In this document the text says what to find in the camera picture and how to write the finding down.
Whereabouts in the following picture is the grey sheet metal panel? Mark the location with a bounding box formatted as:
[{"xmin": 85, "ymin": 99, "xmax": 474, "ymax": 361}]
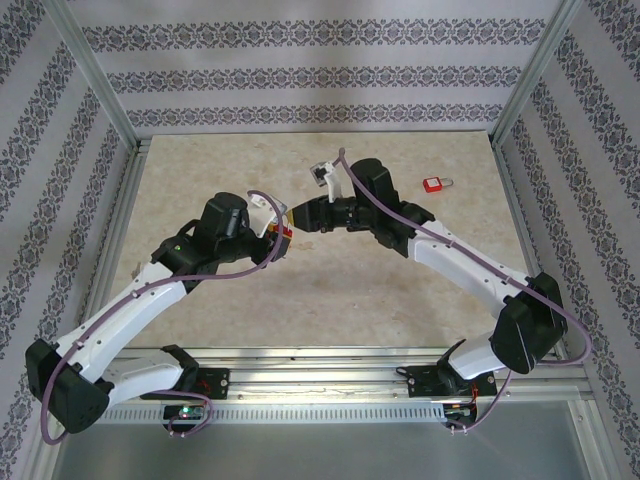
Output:
[{"xmin": 49, "ymin": 399, "xmax": 591, "ymax": 480}]

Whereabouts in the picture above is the aluminium table side rail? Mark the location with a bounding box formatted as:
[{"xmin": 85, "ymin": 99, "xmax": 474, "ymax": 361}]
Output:
[
  {"xmin": 492, "ymin": 142, "xmax": 569, "ymax": 361},
  {"xmin": 82, "ymin": 142, "xmax": 151, "ymax": 351}
]

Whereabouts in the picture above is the aluminium arm base rail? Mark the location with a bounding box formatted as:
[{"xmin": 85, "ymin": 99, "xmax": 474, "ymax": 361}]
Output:
[{"xmin": 99, "ymin": 347, "xmax": 599, "ymax": 401}]

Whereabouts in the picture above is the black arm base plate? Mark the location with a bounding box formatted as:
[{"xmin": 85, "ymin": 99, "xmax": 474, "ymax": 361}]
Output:
[
  {"xmin": 397, "ymin": 364, "xmax": 496, "ymax": 399},
  {"xmin": 139, "ymin": 367, "xmax": 231, "ymax": 401}
]

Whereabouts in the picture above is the perforated grey cable duct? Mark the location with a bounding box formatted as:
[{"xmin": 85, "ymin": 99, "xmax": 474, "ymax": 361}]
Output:
[{"xmin": 99, "ymin": 402, "xmax": 446, "ymax": 424}]

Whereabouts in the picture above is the aluminium frame corner post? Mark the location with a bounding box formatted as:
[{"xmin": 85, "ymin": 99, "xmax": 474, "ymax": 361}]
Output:
[
  {"xmin": 42, "ymin": 0, "xmax": 140, "ymax": 151},
  {"xmin": 491, "ymin": 0, "xmax": 586, "ymax": 149}
]

